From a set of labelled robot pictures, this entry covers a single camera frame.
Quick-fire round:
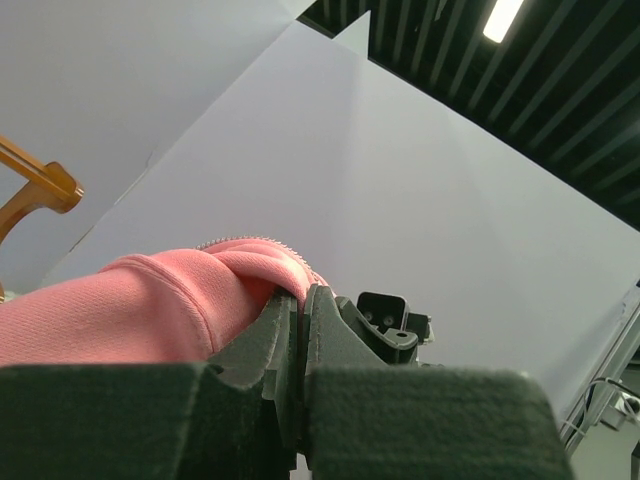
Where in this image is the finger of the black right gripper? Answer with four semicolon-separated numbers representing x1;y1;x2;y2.
334;296;420;365

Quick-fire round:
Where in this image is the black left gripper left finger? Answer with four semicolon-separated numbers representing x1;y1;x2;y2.
1;292;297;479

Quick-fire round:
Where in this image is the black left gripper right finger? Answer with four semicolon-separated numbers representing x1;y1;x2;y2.
299;285;573;479

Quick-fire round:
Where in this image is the pink zip jacket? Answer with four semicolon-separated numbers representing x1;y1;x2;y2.
1;237;326;366

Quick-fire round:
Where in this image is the wooden three-tier shelf rack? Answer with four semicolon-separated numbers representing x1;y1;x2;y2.
0;133;86;301

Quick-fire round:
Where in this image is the ceiling light fixture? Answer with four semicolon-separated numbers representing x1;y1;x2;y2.
482;0;524;44

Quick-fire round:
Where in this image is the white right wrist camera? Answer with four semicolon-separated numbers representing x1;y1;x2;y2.
356;292;433;345

